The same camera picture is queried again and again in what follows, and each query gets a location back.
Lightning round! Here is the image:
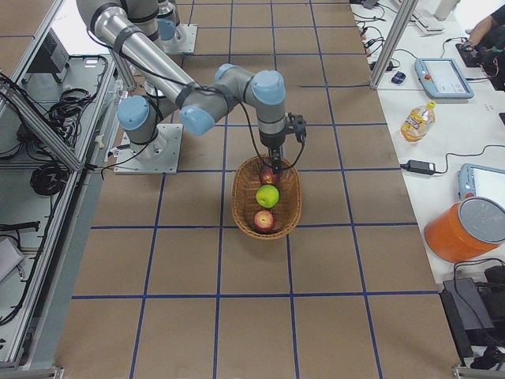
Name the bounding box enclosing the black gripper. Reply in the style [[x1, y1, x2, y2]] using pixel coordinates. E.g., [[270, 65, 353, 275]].
[[260, 132, 285, 174]]

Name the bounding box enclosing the green apple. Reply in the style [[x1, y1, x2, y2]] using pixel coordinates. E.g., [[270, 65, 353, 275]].
[[256, 184, 280, 209]]

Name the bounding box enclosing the red yellow apple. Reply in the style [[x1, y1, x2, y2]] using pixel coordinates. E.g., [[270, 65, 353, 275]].
[[253, 209, 275, 234]]

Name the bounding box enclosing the person forearm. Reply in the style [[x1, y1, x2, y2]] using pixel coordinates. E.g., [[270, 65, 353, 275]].
[[468, 14, 504, 46]]

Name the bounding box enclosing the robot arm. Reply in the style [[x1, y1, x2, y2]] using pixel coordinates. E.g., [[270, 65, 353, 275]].
[[157, 0, 186, 53], [77, 1, 287, 172]]

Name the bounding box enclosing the wicker basket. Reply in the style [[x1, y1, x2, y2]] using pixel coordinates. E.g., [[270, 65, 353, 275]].
[[232, 155, 302, 240]]

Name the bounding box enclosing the orange juice bottle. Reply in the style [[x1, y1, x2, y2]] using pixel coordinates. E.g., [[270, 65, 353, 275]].
[[400, 101, 436, 142]]

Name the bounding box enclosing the small blue checkered pouch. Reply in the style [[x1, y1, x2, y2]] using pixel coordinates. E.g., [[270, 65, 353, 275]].
[[391, 71, 406, 84]]

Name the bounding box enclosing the black power adapter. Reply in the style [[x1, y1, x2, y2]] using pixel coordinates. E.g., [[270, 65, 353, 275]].
[[400, 159, 436, 175]]

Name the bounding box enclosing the teach pendant far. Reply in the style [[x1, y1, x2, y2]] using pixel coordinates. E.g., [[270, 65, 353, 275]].
[[414, 58, 474, 99]]

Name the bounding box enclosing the teach pendant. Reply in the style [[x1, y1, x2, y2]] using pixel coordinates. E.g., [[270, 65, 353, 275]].
[[414, 58, 474, 99], [458, 163, 505, 208]]

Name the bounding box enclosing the teach pendant near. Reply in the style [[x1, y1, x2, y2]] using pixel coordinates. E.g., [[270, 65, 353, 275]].
[[458, 163, 505, 208]]

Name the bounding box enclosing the orange bucket with lid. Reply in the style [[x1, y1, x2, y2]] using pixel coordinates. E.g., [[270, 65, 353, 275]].
[[424, 197, 504, 263]]

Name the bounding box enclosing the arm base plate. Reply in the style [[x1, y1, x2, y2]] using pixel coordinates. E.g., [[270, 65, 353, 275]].
[[113, 123, 183, 174], [159, 22, 197, 54]]

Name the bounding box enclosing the aluminium frame post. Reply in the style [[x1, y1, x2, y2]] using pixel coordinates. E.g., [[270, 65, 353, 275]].
[[368, 0, 417, 90]]

